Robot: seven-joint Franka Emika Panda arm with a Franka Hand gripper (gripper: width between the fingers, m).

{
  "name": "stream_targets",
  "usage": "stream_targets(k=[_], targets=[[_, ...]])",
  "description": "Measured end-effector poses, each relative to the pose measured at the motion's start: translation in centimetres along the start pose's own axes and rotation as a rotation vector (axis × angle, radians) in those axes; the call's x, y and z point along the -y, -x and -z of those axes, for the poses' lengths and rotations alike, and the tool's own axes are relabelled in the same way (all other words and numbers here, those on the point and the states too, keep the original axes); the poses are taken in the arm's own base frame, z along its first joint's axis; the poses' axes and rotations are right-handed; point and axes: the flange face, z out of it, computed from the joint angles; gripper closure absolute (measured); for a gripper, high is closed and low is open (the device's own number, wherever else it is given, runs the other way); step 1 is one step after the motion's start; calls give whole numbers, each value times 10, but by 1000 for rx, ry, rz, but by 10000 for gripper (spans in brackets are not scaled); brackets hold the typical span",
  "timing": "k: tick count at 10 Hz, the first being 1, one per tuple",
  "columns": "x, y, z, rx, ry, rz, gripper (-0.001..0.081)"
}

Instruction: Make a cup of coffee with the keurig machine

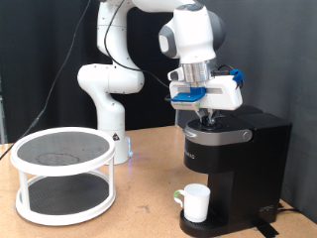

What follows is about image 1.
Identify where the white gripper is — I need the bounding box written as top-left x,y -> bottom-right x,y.
168,75 -> 244,127

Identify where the black Keurig coffee machine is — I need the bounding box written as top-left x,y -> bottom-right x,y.
178,105 -> 293,238

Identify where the white mug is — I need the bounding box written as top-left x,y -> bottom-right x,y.
173,182 -> 212,223

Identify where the white two-tier turntable stand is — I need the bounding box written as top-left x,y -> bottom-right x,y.
9,126 -> 117,227

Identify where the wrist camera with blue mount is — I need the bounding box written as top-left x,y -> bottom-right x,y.
163,86 -> 208,111

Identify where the blue cable clip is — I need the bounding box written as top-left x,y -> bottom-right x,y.
229,68 -> 247,85

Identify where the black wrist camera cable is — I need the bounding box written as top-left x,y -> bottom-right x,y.
103,0 -> 171,89

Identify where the black power cord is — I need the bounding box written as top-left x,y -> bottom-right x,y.
276,201 -> 303,215

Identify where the black hanging cable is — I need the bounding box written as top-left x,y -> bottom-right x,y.
0,0 -> 93,160

